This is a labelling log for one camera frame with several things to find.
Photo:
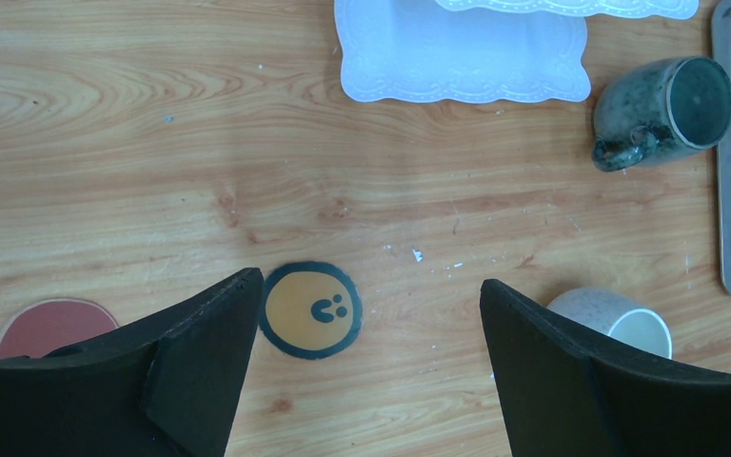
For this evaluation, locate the black yellow smiley coaster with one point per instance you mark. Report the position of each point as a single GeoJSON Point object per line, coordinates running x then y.
{"type": "Point", "coordinates": [311, 310]}

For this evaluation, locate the red round coaster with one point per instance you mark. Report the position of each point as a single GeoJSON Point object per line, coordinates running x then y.
{"type": "Point", "coordinates": [49, 324]}

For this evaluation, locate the white ceramic mug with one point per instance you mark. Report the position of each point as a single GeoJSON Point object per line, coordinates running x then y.
{"type": "Point", "coordinates": [616, 316]}

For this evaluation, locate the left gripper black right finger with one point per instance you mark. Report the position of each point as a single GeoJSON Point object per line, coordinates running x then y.
{"type": "Point", "coordinates": [568, 390]}

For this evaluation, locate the white three-tier dessert stand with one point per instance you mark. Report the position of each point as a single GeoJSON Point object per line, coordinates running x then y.
{"type": "Point", "coordinates": [476, 52]}

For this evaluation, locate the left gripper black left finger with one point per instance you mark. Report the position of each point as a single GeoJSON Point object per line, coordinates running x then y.
{"type": "Point", "coordinates": [166, 385]}

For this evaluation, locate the dark grey ceramic mug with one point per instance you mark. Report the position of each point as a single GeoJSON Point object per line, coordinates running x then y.
{"type": "Point", "coordinates": [661, 112]}

